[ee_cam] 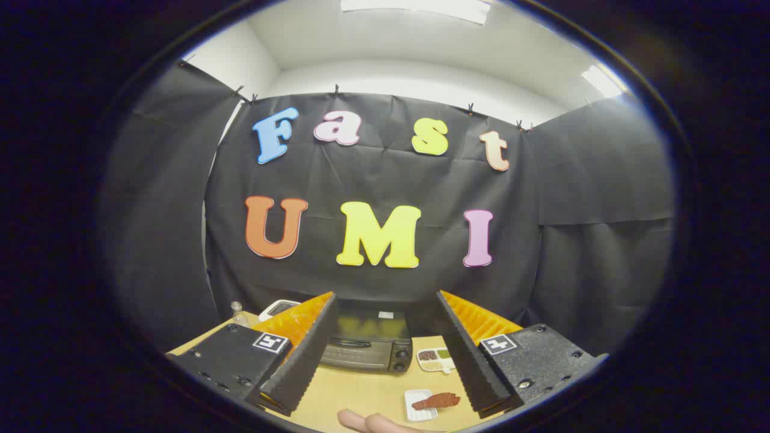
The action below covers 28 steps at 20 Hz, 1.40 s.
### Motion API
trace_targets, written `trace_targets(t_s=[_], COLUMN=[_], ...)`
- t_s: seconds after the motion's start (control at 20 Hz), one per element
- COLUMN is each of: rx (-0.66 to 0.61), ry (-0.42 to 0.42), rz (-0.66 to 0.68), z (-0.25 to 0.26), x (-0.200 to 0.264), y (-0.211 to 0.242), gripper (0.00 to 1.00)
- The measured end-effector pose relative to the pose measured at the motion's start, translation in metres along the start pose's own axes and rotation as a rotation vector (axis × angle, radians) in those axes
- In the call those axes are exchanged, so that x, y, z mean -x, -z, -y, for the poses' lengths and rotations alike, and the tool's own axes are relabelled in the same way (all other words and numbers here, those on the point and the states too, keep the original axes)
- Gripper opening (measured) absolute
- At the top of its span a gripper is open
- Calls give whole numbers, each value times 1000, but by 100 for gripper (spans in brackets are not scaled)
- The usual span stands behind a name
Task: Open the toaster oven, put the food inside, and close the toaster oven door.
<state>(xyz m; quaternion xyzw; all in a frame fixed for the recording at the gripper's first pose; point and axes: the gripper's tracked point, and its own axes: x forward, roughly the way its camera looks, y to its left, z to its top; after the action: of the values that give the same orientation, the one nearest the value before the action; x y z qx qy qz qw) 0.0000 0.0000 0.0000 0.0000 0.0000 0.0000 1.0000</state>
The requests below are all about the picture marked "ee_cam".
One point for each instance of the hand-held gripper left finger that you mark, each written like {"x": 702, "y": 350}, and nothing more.
{"x": 304, "y": 355}

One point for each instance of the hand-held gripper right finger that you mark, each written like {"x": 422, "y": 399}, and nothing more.
{"x": 472, "y": 361}

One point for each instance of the large ceiling light panel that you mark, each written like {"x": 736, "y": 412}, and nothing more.
{"x": 415, "y": 7}

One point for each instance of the brown meat piece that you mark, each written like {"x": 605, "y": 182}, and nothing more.
{"x": 442, "y": 401}

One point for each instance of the clear glass bottle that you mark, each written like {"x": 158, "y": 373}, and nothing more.
{"x": 239, "y": 316}

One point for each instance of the white divided bean dish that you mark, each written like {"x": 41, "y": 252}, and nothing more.
{"x": 428, "y": 361}

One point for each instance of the white bread toaster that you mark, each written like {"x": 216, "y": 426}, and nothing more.
{"x": 274, "y": 310}

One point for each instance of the small ceiling light panel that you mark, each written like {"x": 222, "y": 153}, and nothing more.
{"x": 601, "y": 81}

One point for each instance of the white rectangular tray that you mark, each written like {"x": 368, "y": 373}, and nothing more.
{"x": 414, "y": 398}

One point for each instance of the black toaster oven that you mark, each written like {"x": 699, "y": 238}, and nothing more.
{"x": 367, "y": 352}

